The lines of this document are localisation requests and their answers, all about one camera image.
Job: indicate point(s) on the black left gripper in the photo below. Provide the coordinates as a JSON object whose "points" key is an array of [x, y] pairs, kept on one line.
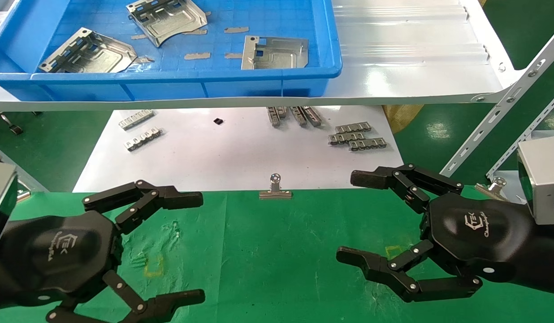
{"points": [[57, 255]]}

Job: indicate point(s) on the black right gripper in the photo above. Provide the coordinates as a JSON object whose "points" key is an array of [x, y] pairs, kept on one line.
{"points": [[478, 237]]}

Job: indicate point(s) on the curved-edge metal plate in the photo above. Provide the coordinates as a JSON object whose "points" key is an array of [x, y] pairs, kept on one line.
{"points": [[169, 22]]}

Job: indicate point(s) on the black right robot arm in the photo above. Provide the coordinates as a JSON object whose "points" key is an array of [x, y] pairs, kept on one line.
{"points": [[546, 260]]}

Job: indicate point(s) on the green cloth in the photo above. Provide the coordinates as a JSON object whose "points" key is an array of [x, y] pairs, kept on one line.
{"points": [[268, 260]]}

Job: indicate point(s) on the white paper sheet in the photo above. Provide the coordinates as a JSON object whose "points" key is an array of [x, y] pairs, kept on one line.
{"points": [[232, 157]]}

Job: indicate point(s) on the brown woven bag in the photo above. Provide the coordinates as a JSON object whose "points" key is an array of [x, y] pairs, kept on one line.
{"points": [[402, 116]]}

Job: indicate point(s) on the white shelf board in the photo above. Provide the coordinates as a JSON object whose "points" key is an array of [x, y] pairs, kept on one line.
{"points": [[393, 83]]}

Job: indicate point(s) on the white slotted angle bar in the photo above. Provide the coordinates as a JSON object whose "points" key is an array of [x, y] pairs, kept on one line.
{"points": [[496, 112], [528, 134]]}

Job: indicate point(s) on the blue plastic bin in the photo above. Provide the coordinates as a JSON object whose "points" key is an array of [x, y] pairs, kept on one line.
{"points": [[169, 85]]}

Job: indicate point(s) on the clear ridged plastic strip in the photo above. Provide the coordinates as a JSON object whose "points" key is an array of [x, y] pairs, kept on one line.
{"points": [[411, 54]]}

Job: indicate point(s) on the crumpled grey tape piece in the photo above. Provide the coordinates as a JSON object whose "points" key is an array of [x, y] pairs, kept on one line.
{"points": [[144, 59]]}

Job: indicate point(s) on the black caster wheel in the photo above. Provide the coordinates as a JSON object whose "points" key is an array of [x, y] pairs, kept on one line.
{"points": [[15, 129]]}

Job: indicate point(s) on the metal plate with blue clips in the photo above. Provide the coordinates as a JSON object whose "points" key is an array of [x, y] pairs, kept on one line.
{"points": [[102, 58]]}

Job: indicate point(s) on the flat metal plate square hole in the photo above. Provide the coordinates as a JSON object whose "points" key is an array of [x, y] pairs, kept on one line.
{"points": [[281, 56]]}

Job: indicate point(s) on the small toothed metal bracket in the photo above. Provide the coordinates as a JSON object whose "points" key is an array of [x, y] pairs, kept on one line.
{"points": [[282, 111], [273, 116], [298, 115], [346, 138], [367, 144], [136, 120], [313, 115], [353, 127], [143, 139]]}

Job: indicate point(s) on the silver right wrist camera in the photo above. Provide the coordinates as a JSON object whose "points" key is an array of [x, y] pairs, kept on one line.
{"points": [[546, 179]]}

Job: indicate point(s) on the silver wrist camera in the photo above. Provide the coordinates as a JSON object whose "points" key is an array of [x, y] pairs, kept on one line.
{"points": [[1, 197], [546, 179]]}

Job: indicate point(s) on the grey metal frame bar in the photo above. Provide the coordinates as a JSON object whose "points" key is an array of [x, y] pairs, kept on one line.
{"points": [[32, 183]]}

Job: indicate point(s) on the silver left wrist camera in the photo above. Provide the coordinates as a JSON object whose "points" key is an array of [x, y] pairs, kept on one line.
{"points": [[1, 197]]}

